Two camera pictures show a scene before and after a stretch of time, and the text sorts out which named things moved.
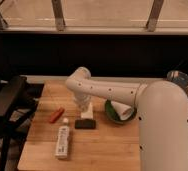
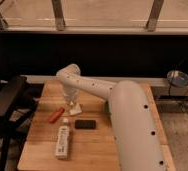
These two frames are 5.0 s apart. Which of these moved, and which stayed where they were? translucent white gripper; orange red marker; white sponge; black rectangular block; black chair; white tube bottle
Moved: white sponge; translucent white gripper
Stayed: black chair; white tube bottle; orange red marker; black rectangular block
